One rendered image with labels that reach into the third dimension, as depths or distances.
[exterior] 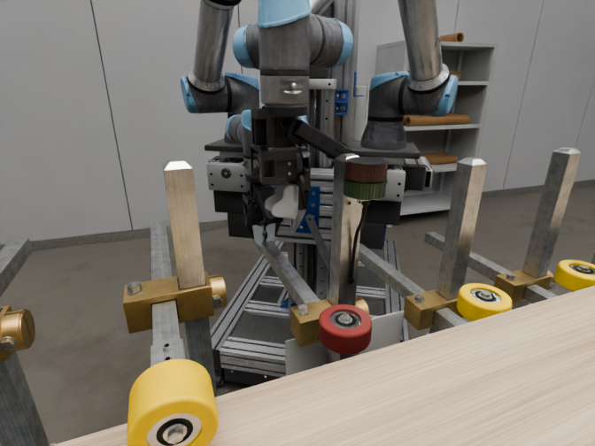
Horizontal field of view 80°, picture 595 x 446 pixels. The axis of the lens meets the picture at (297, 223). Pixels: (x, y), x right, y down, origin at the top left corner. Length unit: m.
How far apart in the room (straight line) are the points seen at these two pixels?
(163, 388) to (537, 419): 0.39
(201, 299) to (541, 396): 0.44
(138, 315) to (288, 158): 0.31
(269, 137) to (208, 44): 0.61
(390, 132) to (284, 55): 0.72
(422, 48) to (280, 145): 0.59
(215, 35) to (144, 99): 2.03
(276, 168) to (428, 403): 0.37
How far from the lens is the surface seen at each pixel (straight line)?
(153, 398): 0.37
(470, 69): 3.93
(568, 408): 0.54
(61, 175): 3.28
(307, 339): 0.64
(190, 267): 0.52
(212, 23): 1.10
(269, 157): 0.55
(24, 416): 0.65
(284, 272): 0.77
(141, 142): 3.13
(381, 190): 0.51
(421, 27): 1.04
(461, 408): 0.48
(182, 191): 0.48
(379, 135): 1.21
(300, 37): 0.56
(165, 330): 0.48
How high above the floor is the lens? 1.24
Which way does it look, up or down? 21 degrees down
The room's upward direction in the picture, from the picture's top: straight up
